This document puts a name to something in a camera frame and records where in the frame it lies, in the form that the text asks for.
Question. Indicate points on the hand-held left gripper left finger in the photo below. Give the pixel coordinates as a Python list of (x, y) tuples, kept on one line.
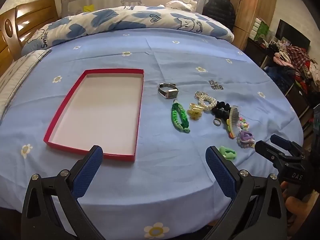
[(87, 170)]

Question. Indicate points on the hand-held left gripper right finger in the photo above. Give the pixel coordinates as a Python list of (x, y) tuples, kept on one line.
[(221, 172)]

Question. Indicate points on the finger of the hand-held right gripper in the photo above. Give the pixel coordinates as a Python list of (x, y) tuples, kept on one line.
[(283, 143), (265, 150)]

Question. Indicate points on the red shallow box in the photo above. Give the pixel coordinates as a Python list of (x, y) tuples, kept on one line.
[(100, 110)]

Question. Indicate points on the black scrunchie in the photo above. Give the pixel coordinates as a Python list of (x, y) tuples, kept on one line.
[(222, 105)]

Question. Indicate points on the yellow hair claw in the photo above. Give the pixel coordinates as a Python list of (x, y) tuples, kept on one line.
[(195, 111)]

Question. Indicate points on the silver square wristwatch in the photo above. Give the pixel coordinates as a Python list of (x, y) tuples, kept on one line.
[(172, 93)]

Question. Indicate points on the person's right hand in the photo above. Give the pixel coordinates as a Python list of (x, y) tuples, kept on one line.
[(297, 206)]

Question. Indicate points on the pile of clothes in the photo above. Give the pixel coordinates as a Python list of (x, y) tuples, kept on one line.
[(300, 62)]

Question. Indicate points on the dark cluttered cabinet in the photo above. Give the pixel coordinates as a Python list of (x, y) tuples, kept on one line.
[(257, 52)]

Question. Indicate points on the black flat screen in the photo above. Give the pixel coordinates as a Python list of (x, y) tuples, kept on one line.
[(292, 35)]

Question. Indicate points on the green and white boxes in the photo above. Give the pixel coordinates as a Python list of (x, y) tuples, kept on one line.
[(261, 28)]

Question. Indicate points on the grey white pillow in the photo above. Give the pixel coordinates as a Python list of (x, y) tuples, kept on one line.
[(17, 75)]

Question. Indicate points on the blue floral bed sheet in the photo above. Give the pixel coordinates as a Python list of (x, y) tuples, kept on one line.
[(162, 55)]

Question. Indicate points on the wooden wardrobe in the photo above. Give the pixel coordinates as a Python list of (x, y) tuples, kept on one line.
[(252, 5)]

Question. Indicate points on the black quilted bag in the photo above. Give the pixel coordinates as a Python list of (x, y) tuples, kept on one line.
[(220, 7)]

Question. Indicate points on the blue heart print quilt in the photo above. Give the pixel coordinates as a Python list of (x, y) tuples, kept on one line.
[(125, 22)]

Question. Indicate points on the wooden headboard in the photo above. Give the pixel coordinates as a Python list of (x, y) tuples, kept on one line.
[(27, 22)]

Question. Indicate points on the yellow toy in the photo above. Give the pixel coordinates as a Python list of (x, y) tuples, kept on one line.
[(88, 8)]

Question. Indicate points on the pink bedding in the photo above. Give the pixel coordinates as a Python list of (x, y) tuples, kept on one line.
[(180, 5)]

